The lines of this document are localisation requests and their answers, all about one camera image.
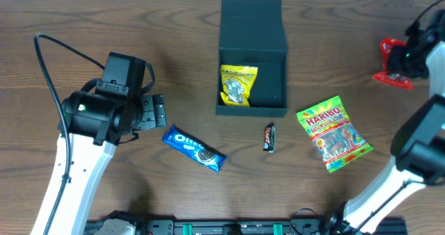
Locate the small Mars chocolate bar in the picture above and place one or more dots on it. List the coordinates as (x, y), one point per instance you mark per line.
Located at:
(269, 138)

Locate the Haribo gummy worms bag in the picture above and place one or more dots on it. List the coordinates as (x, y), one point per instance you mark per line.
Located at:
(333, 134)

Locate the black gift box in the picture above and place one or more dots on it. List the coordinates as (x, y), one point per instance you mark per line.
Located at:
(252, 34)

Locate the red candy bag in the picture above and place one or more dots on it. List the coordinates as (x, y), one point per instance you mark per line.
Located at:
(385, 77)

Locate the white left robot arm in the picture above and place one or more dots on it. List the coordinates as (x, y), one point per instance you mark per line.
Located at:
(92, 122)

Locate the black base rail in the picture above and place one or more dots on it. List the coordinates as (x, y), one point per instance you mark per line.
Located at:
(119, 222)

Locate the yellow snack bag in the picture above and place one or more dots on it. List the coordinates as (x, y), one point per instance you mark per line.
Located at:
(237, 82)

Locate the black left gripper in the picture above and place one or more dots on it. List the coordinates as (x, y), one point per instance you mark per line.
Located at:
(157, 110)

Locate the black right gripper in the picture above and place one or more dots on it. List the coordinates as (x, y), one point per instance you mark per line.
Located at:
(396, 59)

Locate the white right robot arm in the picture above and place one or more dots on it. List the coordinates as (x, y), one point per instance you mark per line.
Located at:
(417, 153)

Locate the blue Oreo cookie pack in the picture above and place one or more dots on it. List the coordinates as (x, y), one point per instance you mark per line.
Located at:
(194, 149)

